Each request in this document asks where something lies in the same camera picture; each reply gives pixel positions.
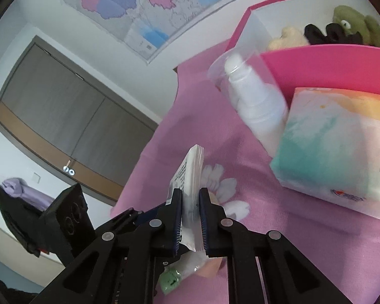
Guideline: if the green white wipes pouch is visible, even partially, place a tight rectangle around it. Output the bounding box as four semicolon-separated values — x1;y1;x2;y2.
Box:
158;251;222;295

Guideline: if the white wet wipes pack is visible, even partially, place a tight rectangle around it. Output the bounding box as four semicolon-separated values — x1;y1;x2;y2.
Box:
166;145;204;252

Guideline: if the beige plush bear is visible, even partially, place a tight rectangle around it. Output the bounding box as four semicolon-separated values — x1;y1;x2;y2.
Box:
267;26;309;51

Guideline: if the black soft cloth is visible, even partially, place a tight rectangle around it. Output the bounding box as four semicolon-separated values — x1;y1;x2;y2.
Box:
304;23;363;45

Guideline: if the green plush turtle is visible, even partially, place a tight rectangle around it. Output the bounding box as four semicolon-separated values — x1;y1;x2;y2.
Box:
333;6;380;47

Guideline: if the purple cloth pile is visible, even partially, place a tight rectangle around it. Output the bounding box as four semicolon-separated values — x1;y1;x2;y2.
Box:
2;178;54;211

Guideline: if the pink bed sheet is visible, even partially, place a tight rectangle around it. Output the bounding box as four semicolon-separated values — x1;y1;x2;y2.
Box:
111;43;380;303

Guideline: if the grey brown wardrobe door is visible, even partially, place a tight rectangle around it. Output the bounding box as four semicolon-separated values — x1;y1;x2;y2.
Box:
0;36;157;204

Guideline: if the pastel tissue pack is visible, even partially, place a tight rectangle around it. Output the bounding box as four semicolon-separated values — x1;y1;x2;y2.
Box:
270;87;380;220

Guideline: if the white spray bottle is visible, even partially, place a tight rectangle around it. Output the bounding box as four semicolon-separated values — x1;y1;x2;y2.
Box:
207;48;288;157

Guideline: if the pink cardboard box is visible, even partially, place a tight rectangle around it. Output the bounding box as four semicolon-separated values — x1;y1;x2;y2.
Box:
227;0;380;98

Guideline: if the wall map poster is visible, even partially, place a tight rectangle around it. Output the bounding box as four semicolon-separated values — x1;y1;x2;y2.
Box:
64;0;221;62

